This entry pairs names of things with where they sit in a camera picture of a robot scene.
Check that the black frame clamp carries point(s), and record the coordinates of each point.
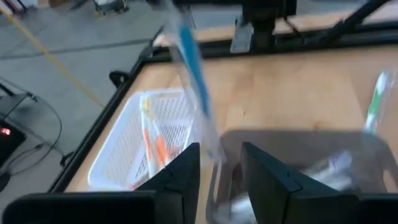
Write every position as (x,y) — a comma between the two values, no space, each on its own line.
(119,77)

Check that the black aluminium table frame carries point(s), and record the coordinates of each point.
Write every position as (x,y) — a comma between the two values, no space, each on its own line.
(326,37)

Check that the smoky grey translucent tray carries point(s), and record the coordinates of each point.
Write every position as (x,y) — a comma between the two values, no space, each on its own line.
(280,146)

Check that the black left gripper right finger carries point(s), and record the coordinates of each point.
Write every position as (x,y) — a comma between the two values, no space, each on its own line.
(280,205)

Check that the blue toothbrush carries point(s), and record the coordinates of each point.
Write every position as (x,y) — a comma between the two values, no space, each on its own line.
(192,62)

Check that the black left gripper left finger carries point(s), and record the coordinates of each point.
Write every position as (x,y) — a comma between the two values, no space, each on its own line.
(168,205)

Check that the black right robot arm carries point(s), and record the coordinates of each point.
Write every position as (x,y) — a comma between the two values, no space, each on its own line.
(264,18)

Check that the orange toothbrush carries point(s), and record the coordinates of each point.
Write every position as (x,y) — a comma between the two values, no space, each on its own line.
(147,140)
(161,149)

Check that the green toothbrush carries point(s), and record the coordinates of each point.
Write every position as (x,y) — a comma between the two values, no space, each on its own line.
(374,105)

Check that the white plastic basket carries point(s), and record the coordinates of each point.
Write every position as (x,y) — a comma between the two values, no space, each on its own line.
(124,140)

